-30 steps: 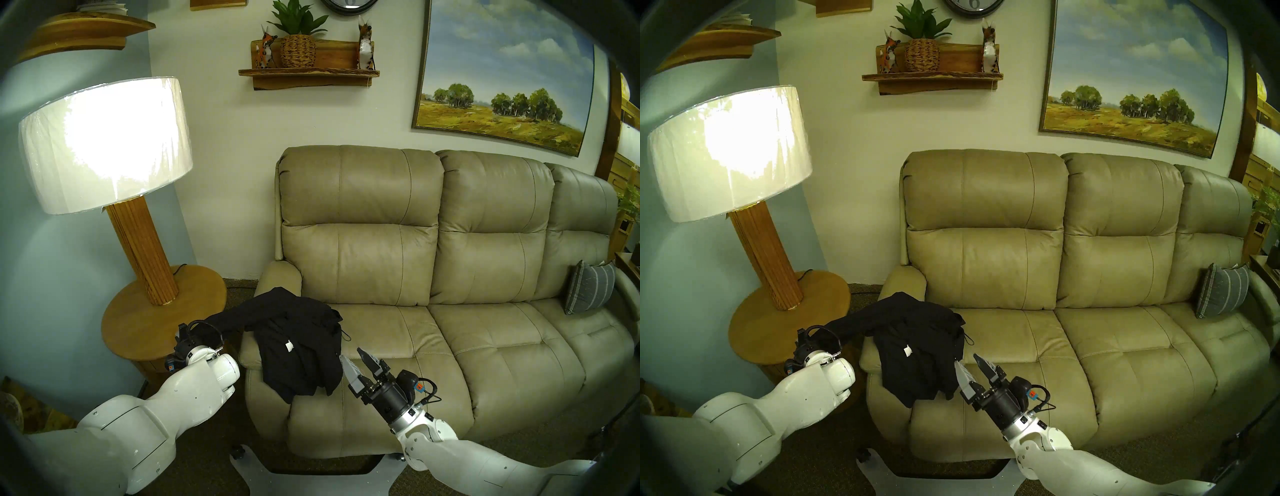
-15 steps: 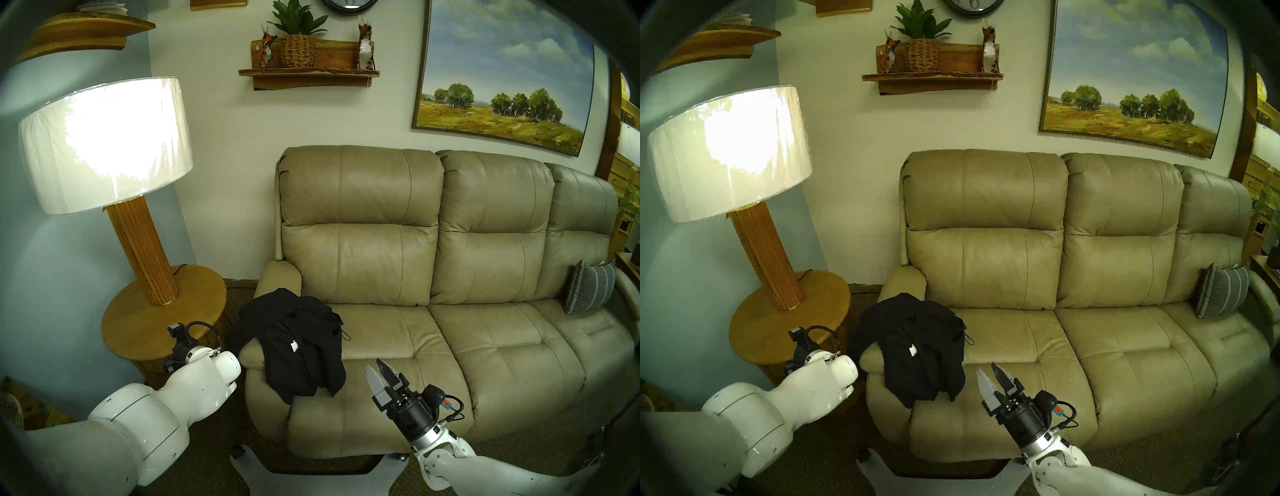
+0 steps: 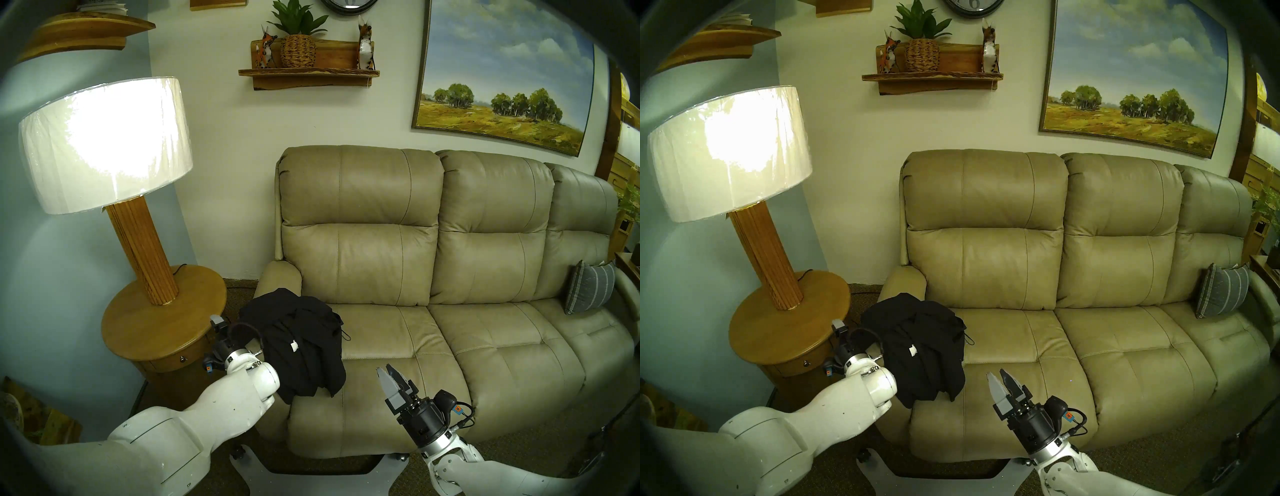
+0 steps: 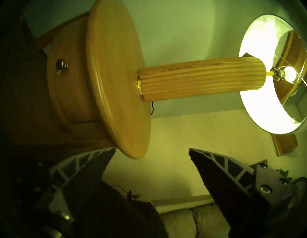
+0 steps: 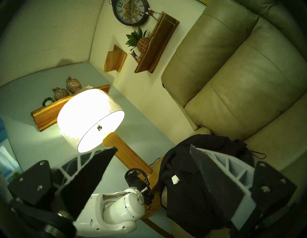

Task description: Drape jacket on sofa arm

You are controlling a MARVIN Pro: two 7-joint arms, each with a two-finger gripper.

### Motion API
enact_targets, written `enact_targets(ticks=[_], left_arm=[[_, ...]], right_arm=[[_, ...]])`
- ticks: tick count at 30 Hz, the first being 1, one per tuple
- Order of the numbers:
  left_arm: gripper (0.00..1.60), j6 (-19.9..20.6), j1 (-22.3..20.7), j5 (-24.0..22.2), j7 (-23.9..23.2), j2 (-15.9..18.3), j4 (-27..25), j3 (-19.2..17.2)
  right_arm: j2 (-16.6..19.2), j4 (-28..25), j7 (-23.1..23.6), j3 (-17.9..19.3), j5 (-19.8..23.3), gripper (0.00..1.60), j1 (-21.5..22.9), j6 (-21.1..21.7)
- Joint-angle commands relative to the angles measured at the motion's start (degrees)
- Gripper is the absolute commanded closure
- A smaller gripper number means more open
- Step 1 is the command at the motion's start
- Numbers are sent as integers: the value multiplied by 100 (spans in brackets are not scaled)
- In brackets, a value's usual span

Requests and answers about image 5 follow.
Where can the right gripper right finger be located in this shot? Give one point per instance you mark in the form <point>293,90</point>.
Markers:
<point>227,182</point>

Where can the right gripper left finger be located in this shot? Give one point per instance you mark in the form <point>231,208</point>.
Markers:
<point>84,177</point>

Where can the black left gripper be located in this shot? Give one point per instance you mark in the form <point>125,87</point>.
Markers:
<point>144,189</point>

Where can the black jacket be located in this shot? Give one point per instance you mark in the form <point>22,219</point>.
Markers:
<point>191,192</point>

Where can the beige leather sofa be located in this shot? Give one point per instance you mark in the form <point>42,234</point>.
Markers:
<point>239,84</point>

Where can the round wooden side table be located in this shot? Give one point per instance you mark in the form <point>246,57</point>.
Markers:
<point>156,184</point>

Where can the white shade wooden lamp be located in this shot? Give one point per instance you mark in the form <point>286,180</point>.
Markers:
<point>86,115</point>

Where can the blue seascape painting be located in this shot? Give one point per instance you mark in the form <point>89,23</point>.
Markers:
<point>7,153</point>

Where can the small succulent white pot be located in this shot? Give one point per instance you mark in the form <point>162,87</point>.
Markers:
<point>48,102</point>

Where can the brown speckled vase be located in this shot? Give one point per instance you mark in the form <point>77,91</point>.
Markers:
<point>60,93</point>
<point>73,85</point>

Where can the orange fox figurine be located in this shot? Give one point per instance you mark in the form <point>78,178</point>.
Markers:
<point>136,57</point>

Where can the green plant in wicker pot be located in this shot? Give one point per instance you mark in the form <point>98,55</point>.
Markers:
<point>141,43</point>

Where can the white fox figurine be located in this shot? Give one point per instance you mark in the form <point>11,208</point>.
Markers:
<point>155,14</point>

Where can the wooden corner wall shelf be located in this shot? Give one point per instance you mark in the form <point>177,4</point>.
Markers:
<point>45,115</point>

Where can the small wooden wall shelf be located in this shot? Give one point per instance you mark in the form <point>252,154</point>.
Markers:
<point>115,58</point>

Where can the live edge wooden wall shelf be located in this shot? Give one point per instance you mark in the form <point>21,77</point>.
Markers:
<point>158,43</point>

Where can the black round wall clock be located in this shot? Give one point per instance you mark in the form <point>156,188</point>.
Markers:
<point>130,10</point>

